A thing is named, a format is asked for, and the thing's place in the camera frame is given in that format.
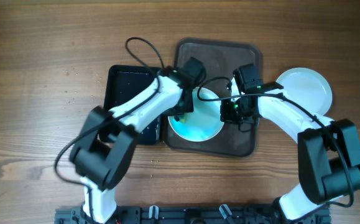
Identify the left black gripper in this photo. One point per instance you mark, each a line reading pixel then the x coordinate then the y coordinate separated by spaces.
pixel 188 107

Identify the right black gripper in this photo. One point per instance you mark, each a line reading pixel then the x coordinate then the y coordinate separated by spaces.
pixel 227 116

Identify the white plate top stained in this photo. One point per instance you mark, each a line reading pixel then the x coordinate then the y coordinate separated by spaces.
pixel 202 124

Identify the white plate stained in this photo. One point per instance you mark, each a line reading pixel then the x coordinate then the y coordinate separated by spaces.
pixel 202 124
pixel 307 88

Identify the white plate bottom stained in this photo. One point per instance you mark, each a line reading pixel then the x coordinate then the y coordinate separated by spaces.
pixel 307 88

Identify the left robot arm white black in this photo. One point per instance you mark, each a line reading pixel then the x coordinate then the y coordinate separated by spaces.
pixel 105 146

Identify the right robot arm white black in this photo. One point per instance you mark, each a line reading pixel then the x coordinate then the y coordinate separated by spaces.
pixel 328 150

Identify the black rectangular water tray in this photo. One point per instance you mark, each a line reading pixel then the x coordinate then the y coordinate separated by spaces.
pixel 125 82

